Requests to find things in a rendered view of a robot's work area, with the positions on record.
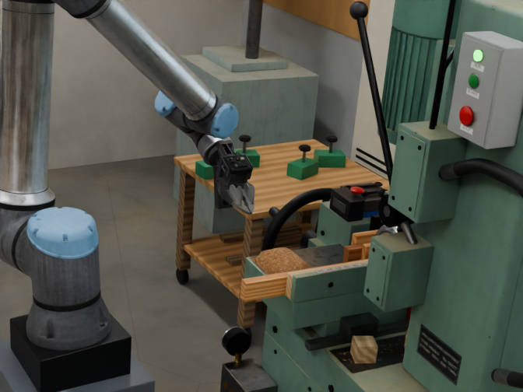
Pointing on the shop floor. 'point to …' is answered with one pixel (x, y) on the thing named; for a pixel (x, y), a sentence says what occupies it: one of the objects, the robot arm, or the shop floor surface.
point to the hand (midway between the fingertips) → (247, 211)
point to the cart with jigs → (267, 155)
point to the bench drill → (250, 108)
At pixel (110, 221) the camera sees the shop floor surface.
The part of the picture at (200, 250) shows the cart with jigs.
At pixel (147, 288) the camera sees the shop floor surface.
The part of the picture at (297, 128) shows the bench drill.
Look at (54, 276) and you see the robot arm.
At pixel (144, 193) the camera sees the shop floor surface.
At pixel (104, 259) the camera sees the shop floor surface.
